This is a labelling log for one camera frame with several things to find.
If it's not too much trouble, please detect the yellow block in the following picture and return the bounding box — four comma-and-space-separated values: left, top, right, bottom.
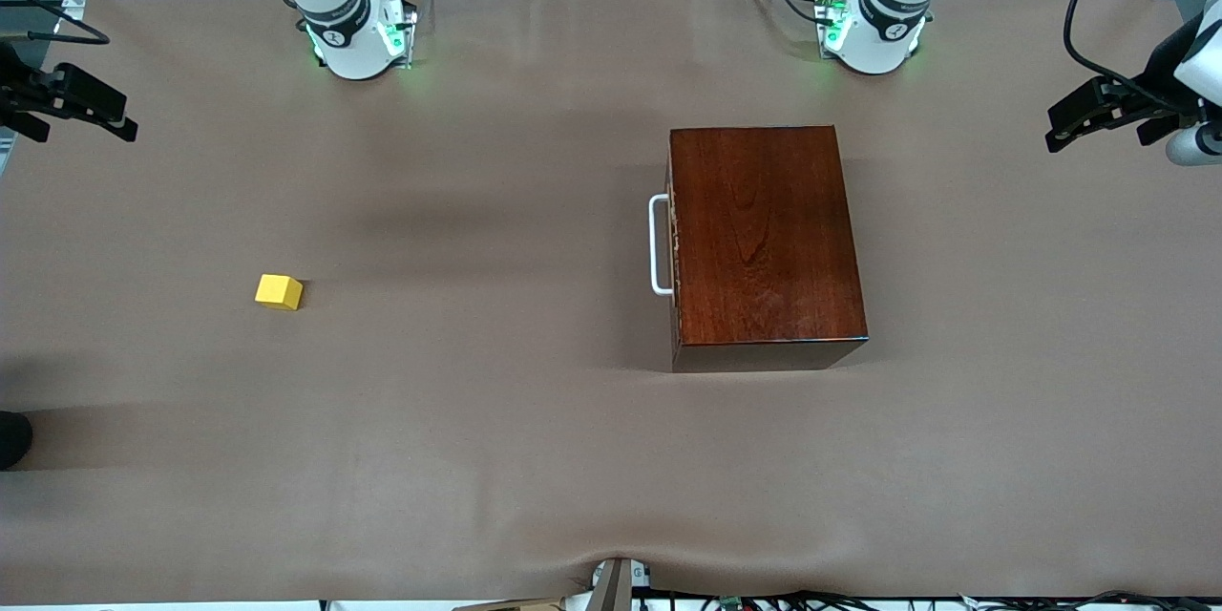
255, 274, 305, 312

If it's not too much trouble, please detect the white drawer handle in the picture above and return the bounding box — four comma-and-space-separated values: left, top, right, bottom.
648, 194, 675, 297

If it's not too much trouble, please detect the black round object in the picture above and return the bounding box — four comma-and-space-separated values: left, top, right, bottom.
0, 411, 34, 471

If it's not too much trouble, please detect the dark brown wooden cabinet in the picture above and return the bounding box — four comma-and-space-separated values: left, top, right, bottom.
666, 124, 870, 373

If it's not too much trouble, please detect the crinkled silver foil strip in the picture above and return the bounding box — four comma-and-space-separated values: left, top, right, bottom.
669, 183, 682, 305

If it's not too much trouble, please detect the brown table mat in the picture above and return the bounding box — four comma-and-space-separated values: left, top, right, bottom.
0, 0, 1222, 604

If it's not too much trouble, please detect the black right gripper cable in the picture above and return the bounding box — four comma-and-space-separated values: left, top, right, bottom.
0, 0, 111, 47

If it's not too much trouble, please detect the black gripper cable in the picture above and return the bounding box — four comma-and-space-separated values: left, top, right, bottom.
1063, 0, 1185, 111
0, 0, 111, 47

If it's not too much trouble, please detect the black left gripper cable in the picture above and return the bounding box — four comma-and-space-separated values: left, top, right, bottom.
1063, 0, 1185, 111

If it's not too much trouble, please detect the grey camera stand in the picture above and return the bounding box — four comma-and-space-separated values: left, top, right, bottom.
590, 558, 652, 611

